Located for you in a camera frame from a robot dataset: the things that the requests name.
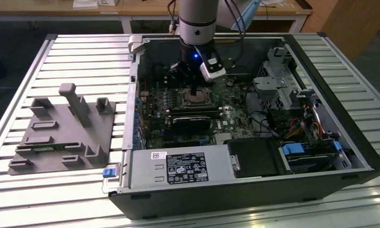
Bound metal socket cover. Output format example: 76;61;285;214
180;88;211;105

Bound silver green CPU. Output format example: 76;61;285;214
187;91;207;103

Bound CPU socket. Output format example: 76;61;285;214
179;87;212;105

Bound green motherboard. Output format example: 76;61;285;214
136;78;260;150

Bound black graphics card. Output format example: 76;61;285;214
172;115;212;134

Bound grey metal drive cage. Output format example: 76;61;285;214
252;46;317;111

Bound silver chipset heatsink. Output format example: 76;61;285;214
215;133;233;144

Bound grey power supply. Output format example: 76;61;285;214
127;145;232;190

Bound hard disk in blue carrier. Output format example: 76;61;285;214
280;142;344;173

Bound grey parts rack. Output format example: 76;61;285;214
8;83;116;176

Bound blue case latch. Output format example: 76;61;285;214
101;167;121;178

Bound green RAM stick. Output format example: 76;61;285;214
31;143;80;152

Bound wooden cabinet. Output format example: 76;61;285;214
316;0;380;61

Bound wooden desk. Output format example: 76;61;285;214
0;0;313;34

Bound black PC case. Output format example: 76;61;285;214
107;32;380;220

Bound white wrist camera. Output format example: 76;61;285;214
199;58;228;83

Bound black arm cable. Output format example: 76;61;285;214
221;0;248;71

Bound black cable bundle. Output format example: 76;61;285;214
245;90;284;140

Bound orange yellow wire bundle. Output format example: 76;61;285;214
288;117;325;141

